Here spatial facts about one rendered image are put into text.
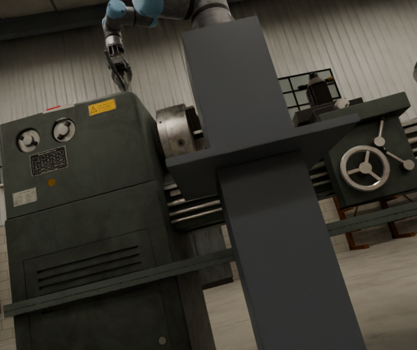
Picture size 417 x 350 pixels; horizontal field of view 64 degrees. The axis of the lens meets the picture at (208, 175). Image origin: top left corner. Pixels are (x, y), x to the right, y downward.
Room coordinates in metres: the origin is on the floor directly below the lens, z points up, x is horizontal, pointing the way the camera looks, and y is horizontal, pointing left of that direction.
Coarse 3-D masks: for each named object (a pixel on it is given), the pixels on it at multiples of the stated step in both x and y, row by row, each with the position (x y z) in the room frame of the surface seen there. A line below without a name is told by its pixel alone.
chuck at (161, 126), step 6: (156, 114) 1.31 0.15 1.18; (162, 114) 1.30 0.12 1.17; (156, 120) 1.29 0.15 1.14; (162, 120) 1.28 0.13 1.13; (162, 126) 1.28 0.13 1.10; (162, 132) 1.28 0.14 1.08; (162, 138) 1.28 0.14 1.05; (168, 138) 1.28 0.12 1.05; (162, 144) 1.29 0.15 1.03; (168, 144) 1.29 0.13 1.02; (168, 150) 1.30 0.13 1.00; (168, 156) 1.31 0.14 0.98
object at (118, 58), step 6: (114, 42) 1.25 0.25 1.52; (108, 48) 1.25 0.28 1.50; (114, 48) 1.29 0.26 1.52; (120, 48) 1.29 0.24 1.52; (114, 54) 1.25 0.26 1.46; (120, 54) 1.25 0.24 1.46; (108, 60) 1.27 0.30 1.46; (114, 60) 1.25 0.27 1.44; (120, 60) 1.25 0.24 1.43; (108, 66) 1.26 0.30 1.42; (120, 66) 1.26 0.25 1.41; (126, 66) 1.31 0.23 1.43; (114, 72) 1.30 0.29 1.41; (120, 72) 1.31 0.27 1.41
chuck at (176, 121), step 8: (184, 104) 1.35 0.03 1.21; (168, 112) 1.30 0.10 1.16; (176, 112) 1.29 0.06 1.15; (184, 112) 1.28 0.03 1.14; (168, 120) 1.28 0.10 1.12; (176, 120) 1.28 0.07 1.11; (184, 120) 1.27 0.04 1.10; (168, 128) 1.27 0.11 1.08; (176, 128) 1.27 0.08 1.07; (184, 128) 1.27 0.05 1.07; (168, 136) 1.28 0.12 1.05; (176, 136) 1.28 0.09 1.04; (184, 136) 1.28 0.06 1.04; (192, 136) 1.36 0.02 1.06; (176, 144) 1.29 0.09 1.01; (192, 144) 1.29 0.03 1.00; (176, 152) 1.30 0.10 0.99; (184, 152) 1.31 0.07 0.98
